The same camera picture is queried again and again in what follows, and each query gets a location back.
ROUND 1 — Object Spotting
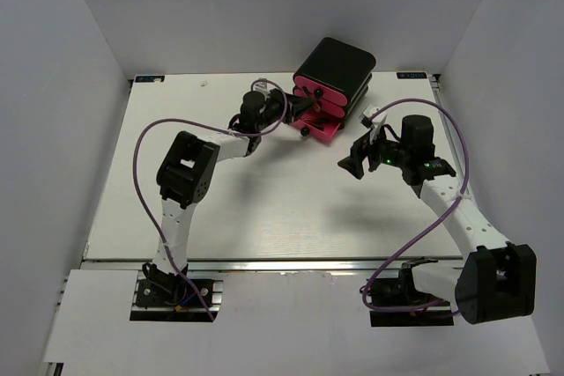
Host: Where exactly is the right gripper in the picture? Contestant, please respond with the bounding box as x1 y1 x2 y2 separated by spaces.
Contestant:
338 122 411 180

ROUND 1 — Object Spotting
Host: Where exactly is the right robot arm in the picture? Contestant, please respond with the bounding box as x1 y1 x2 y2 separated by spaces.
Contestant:
338 114 537 324

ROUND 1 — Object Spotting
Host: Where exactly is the left blue corner label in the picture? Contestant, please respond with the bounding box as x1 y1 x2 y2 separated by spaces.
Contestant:
134 75 165 84

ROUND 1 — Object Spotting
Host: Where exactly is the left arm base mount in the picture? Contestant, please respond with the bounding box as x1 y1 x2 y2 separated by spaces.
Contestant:
130 262 222 323

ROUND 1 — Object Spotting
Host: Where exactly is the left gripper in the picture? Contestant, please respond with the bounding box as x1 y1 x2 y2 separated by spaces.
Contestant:
256 88 314 132

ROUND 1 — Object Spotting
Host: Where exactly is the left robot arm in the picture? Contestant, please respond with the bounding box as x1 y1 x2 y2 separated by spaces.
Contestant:
143 89 315 305

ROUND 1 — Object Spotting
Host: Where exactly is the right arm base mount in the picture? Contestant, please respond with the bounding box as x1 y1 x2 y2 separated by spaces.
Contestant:
359 271 454 328

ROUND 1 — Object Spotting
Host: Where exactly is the blue corner label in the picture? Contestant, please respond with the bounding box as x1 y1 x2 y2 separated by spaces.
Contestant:
396 71 427 79
134 75 165 84

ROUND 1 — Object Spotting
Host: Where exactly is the black pink drawer organizer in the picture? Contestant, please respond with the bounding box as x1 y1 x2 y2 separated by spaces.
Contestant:
293 37 376 144

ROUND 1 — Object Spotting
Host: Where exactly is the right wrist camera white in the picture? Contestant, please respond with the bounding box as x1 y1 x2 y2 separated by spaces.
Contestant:
360 104 387 144

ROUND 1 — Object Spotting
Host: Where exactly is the right blue corner label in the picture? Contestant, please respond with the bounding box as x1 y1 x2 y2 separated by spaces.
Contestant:
396 71 427 79

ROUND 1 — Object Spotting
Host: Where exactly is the horizontal lip gloss tube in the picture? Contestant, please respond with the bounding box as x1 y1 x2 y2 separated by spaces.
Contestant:
304 119 329 130

